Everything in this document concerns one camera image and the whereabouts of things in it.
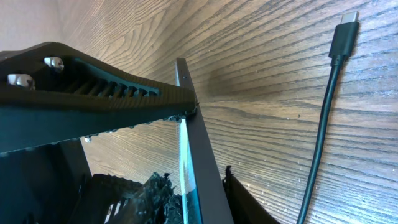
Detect blue Galaxy smartphone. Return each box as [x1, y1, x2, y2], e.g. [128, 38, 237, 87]
[175, 58, 233, 224]

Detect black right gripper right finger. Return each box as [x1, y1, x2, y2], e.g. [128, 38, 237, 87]
[223, 166, 279, 224]

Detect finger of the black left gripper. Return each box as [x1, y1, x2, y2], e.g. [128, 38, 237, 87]
[69, 172, 183, 224]

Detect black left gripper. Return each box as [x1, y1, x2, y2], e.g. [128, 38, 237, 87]
[1, 140, 91, 223]

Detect black USB-C charging cable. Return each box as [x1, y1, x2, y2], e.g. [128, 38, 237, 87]
[295, 11, 361, 224]

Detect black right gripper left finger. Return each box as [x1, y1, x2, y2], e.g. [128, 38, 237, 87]
[1, 42, 197, 153]

